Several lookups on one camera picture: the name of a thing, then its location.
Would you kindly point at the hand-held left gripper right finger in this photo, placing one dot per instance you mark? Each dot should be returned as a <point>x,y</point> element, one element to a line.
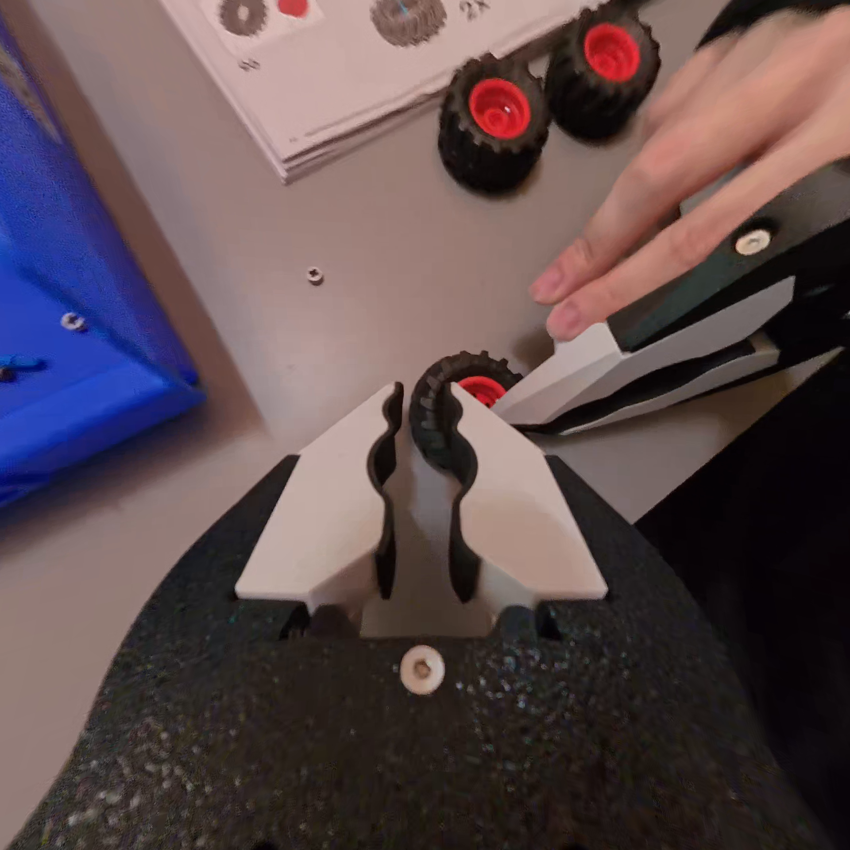
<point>531,524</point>

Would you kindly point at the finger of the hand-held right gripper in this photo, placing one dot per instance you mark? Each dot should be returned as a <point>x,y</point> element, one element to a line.
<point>584,372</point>
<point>704,378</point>

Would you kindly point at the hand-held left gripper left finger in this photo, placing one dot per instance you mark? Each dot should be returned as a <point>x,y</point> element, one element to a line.
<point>312,518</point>

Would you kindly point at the black toy wheel red hub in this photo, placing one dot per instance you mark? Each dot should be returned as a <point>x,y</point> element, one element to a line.
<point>495,113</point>
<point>431,412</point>
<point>607,53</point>

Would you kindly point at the person's right forearm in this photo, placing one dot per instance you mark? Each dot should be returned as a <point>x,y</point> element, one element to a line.
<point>770,16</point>

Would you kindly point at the grey desk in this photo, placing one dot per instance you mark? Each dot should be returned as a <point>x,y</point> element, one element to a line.
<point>372,265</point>

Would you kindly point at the person's right hand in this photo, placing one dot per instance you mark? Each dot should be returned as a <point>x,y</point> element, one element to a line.
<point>730,133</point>

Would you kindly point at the black office chair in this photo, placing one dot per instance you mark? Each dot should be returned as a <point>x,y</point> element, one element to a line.
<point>763,531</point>

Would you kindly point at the small blue toy piece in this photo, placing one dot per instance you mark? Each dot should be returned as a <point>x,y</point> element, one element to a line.
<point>20,364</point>

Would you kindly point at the blue plastic bin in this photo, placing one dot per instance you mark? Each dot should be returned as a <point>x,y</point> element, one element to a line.
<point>79,265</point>

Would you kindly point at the white instruction booklet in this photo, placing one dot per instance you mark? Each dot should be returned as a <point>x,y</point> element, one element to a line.
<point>345,86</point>

